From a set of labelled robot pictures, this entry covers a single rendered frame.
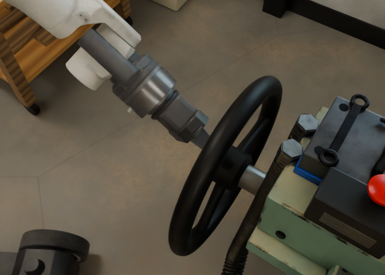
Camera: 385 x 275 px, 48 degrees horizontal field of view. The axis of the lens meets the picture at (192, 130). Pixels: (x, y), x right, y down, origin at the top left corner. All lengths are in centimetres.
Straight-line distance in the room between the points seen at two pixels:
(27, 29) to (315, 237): 149
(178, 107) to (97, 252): 85
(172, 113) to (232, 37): 126
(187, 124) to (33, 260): 68
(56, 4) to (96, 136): 104
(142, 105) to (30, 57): 105
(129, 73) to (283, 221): 33
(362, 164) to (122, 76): 38
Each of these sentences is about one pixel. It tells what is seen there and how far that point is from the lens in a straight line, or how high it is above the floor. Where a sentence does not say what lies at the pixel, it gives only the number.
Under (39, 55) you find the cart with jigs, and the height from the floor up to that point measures 18.
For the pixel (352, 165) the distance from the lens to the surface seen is 44.
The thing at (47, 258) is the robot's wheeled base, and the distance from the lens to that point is 126.
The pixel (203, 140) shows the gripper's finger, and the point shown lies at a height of 73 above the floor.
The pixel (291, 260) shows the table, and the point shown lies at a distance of 53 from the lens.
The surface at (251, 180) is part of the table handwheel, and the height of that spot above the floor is 83.
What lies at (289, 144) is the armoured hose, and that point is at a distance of 47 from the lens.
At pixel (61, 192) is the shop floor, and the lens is 157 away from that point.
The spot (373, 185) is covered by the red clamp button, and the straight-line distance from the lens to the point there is 41.
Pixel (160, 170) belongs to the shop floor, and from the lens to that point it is 154.
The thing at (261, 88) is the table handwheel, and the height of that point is 94.
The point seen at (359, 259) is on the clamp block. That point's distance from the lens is 47.
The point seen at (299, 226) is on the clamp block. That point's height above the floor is 94.
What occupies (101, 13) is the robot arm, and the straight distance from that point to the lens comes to 68.
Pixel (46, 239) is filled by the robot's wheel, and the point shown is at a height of 20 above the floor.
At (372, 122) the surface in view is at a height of 100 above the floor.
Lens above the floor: 137
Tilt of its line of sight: 58 degrees down
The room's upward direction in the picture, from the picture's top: straight up
